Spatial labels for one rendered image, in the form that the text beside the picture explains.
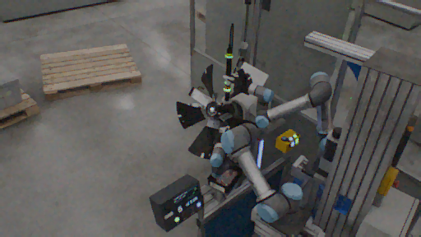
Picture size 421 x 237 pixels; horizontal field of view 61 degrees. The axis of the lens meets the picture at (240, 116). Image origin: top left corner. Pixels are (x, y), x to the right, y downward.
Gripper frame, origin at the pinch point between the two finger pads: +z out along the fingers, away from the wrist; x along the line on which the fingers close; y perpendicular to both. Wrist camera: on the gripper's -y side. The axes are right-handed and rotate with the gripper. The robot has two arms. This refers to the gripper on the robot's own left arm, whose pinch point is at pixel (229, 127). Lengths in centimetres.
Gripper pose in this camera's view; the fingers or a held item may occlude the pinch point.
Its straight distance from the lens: 247.2
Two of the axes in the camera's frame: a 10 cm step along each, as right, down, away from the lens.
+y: -9.9, -0.5, 1.5
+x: 0.4, 8.1, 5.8
